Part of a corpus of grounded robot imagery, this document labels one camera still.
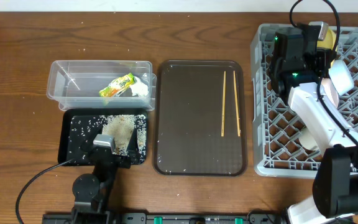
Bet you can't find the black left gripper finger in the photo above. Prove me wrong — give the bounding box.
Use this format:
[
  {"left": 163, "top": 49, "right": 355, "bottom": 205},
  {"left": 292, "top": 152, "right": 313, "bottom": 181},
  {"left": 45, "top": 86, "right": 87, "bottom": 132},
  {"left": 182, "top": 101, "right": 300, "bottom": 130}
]
[
  {"left": 127, "top": 128, "right": 138, "bottom": 156},
  {"left": 79, "top": 139, "right": 94, "bottom": 156}
]

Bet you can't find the yellow plate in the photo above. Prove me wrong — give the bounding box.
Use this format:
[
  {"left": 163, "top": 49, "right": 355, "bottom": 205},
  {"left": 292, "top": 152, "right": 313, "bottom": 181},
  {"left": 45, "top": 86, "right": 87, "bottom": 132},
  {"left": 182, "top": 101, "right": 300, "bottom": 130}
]
[{"left": 317, "top": 27, "right": 338, "bottom": 68}]

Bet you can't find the light blue bowl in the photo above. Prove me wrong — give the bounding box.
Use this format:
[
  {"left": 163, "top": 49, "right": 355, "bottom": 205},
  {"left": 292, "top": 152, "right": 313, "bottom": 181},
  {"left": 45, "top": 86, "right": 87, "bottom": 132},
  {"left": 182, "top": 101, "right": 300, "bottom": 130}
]
[{"left": 328, "top": 60, "right": 354, "bottom": 96}]

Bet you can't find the pink bowl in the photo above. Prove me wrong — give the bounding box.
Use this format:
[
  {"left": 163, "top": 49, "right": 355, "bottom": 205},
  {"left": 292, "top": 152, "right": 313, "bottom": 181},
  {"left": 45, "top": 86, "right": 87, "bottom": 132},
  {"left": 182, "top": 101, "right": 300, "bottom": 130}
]
[{"left": 321, "top": 78, "right": 339, "bottom": 108}]

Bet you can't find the white napkin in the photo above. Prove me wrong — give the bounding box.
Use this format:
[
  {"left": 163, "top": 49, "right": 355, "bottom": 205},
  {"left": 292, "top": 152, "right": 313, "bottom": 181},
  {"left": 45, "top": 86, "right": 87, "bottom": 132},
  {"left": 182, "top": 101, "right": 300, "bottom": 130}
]
[{"left": 130, "top": 77, "right": 149, "bottom": 97}]

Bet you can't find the green snack wrapper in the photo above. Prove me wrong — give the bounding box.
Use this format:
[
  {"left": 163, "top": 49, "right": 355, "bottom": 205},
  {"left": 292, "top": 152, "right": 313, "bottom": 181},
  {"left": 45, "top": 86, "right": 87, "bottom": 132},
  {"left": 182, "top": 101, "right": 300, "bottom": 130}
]
[{"left": 99, "top": 73, "right": 135, "bottom": 97}]

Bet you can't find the small cream cup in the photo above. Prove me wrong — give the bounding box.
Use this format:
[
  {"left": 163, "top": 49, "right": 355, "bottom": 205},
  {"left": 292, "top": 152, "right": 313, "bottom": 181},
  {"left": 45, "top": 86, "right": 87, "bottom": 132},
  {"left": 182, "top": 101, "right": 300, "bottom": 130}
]
[{"left": 298, "top": 127, "right": 319, "bottom": 151}]

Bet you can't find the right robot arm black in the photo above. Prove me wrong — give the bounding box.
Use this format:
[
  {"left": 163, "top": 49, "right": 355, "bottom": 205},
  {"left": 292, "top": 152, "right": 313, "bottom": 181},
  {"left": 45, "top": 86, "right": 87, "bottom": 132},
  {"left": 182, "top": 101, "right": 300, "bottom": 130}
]
[{"left": 268, "top": 24, "right": 358, "bottom": 223}]

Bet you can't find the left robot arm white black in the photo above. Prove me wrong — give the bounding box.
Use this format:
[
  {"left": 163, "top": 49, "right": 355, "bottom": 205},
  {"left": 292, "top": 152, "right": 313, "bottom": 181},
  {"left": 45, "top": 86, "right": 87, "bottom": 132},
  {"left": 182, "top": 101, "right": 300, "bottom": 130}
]
[{"left": 70, "top": 129, "right": 139, "bottom": 223}]

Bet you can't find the grey dishwasher rack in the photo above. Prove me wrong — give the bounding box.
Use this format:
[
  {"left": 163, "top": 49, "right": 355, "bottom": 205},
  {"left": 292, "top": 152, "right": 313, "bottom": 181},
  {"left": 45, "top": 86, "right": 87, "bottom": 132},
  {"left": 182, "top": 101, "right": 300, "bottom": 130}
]
[{"left": 250, "top": 24, "right": 358, "bottom": 179}]

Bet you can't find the black tray with rice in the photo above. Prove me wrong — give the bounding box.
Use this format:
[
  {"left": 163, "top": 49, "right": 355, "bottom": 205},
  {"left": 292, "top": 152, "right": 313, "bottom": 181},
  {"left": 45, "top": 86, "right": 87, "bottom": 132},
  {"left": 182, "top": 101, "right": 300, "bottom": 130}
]
[{"left": 58, "top": 108, "right": 148, "bottom": 166}]

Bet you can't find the clear plastic bin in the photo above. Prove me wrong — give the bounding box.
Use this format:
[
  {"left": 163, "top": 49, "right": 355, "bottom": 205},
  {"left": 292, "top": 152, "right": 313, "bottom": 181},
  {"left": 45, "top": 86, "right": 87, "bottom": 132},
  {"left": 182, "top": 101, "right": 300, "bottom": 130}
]
[{"left": 47, "top": 60, "right": 157, "bottom": 111}]

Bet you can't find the dark brown serving tray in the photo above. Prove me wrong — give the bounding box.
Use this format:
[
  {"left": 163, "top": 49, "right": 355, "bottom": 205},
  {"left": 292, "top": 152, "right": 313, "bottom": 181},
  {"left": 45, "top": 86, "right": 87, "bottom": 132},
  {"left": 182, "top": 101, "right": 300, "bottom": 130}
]
[{"left": 153, "top": 60, "right": 248, "bottom": 177}]

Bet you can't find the right wooden chopstick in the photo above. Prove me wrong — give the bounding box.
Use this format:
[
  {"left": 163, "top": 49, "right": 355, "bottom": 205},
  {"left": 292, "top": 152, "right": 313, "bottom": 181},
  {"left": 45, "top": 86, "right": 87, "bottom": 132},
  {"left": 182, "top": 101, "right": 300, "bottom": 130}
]
[{"left": 233, "top": 71, "right": 241, "bottom": 137}]

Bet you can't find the wooden chopstick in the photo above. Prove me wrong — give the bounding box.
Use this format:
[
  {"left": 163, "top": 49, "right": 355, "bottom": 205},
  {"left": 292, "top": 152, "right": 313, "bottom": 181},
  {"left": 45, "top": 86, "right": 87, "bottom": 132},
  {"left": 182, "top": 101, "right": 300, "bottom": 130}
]
[
  {"left": 233, "top": 71, "right": 241, "bottom": 137},
  {"left": 221, "top": 71, "right": 226, "bottom": 137}
]

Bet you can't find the left wooden chopstick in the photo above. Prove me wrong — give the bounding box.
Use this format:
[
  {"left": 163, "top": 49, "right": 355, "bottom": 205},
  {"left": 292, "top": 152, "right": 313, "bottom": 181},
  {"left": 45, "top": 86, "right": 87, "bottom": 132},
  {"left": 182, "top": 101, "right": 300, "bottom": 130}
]
[{"left": 221, "top": 71, "right": 226, "bottom": 137}]

